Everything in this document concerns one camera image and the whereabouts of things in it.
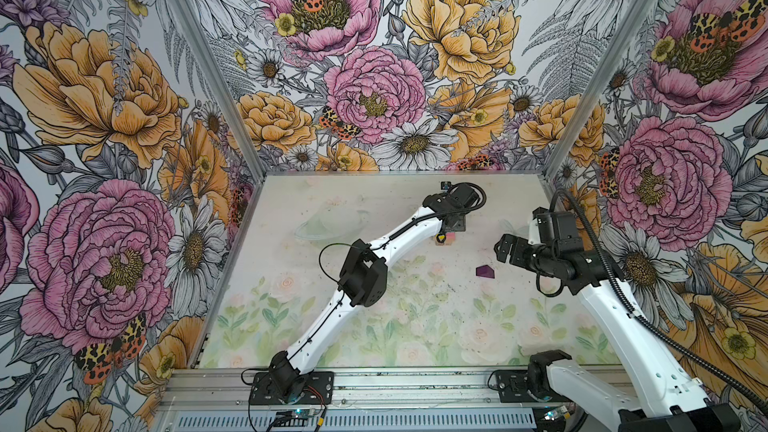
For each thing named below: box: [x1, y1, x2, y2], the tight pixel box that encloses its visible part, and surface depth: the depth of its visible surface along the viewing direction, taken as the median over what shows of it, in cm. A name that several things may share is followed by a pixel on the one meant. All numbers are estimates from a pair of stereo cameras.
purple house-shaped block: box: [476, 264, 495, 279], surface depth 96 cm
